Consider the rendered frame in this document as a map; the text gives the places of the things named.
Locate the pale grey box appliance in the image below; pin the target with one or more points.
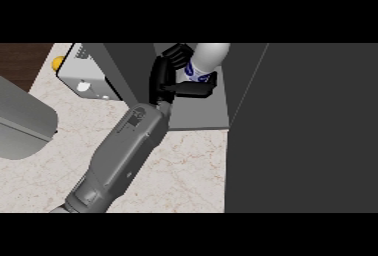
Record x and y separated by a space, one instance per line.
86 74

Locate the yellow round object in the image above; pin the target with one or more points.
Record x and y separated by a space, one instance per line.
58 63

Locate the dark grey cabinet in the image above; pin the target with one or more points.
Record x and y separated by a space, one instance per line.
129 66

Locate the pale grey rounded appliance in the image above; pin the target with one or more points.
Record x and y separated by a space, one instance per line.
24 120

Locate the dark grey cabinet door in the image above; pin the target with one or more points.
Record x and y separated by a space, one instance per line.
305 133

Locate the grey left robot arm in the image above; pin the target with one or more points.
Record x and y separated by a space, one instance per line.
128 146

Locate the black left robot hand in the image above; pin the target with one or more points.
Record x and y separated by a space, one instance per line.
162 80

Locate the white water bottle blue label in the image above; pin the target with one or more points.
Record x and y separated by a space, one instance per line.
209 55

